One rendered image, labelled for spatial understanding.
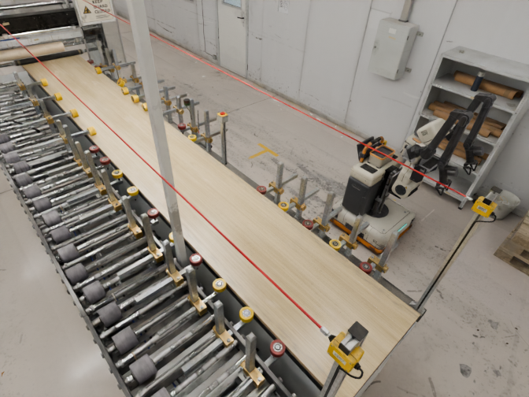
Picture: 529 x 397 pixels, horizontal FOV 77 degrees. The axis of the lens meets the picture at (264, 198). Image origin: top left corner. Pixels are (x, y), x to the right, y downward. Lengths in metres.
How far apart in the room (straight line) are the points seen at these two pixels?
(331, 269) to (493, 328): 1.81
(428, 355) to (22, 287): 3.45
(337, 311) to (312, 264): 0.34
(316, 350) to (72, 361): 1.90
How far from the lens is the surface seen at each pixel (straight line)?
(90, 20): 5.60
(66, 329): 3.26
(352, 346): 0.93
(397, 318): 2.12
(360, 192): 3.31
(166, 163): 1.78
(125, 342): 2.05
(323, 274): 2.16
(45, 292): 3.55
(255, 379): 1.90
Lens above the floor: 2.61
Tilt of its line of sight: 41 degrees down
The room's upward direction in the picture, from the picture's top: 4 degrees clockwise
